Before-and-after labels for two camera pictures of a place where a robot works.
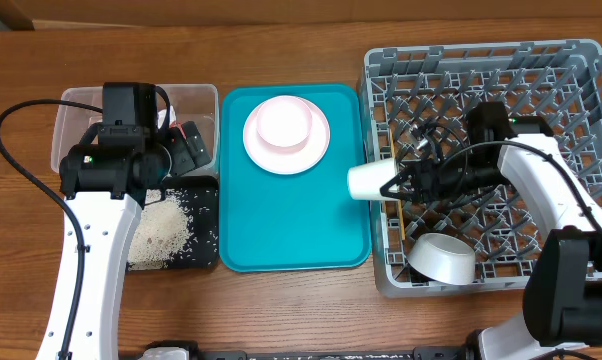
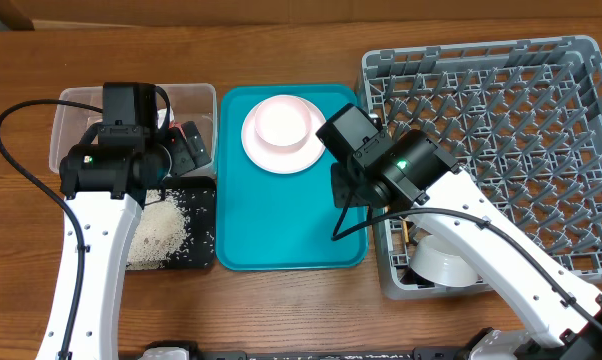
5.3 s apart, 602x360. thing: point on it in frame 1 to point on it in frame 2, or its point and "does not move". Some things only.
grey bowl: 444,258 does not move
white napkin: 161,115 does not move
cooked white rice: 162,232 does not move
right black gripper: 425,183 to 344,188
